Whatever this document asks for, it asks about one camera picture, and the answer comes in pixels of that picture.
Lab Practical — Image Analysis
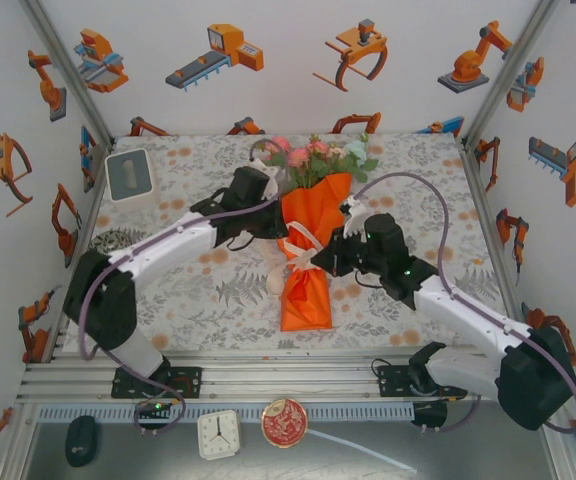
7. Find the cream ribbon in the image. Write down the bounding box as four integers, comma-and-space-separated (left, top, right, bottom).
266, 219, 327, 297

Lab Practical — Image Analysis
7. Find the orange wrapping paper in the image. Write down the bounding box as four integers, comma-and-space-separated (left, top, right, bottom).
280, 172, 355, 333

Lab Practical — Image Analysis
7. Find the large pink rose spray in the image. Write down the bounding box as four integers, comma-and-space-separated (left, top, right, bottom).
262, 135, 295, 172

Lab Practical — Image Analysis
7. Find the small pink rose spray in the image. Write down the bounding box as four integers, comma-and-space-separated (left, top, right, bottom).
285, 133, 352, 190

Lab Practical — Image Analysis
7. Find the mint green flower stem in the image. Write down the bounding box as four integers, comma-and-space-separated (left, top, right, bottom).
340, 132, 381, 184

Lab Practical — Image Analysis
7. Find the floral printed tablecloth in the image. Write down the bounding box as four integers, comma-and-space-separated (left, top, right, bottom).
62, 133, 514, 354

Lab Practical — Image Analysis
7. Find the white tissue box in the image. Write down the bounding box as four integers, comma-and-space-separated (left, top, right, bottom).
103, 148, 160, 204

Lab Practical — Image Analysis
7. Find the patterned glass bowl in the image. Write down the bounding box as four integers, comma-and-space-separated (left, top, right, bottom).
87, 227, 137, 252

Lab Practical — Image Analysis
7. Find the red round tin lid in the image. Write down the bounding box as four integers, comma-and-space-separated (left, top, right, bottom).
260, 397, 310, 450

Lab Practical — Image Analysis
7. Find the black connector box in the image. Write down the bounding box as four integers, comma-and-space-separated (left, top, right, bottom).
411, 401, 449, 430
135, 399, 174, 422

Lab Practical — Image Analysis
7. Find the white plastic strip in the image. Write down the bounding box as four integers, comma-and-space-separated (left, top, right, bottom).
307, 429, 418, 475

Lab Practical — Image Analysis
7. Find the white square clock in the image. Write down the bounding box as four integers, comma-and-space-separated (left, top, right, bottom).
196, 408, 243, 461

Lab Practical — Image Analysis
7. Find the black computer mouse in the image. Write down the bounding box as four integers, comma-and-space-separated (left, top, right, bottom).
64, 414, 100, 469

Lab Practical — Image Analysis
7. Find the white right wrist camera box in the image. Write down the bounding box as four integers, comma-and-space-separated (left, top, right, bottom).
340, 195, 370, 239

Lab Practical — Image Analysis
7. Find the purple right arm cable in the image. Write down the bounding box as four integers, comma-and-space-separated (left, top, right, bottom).
355, 171, 576, 435

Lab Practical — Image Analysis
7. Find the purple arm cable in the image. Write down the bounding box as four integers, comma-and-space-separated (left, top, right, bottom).
355, 171, 576, 435
78, 138, 290, 437

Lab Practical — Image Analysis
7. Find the aluminium side rail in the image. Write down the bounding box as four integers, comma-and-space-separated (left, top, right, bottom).
42, 139, 115, 362
460, 142, 525, 314

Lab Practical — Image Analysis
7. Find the aluminium rail bed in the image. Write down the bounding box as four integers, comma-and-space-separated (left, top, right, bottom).
15, 349, 562, 404

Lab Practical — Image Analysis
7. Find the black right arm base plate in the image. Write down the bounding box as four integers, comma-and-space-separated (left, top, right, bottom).
376, 363, 469, 400

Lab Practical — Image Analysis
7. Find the white slotted cable duct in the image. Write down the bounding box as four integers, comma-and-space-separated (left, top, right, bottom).
35, 404, 415, 424

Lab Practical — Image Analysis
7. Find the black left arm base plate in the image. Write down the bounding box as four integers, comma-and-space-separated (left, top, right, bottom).
111, 366, 204, 400

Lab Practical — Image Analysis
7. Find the aluminium frame post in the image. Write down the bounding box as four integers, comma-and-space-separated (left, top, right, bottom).
460, 0, 563, 147
17, 0, 115, 147

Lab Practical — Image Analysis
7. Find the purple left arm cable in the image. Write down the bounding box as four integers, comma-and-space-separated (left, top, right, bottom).
78, 138, 290, 437

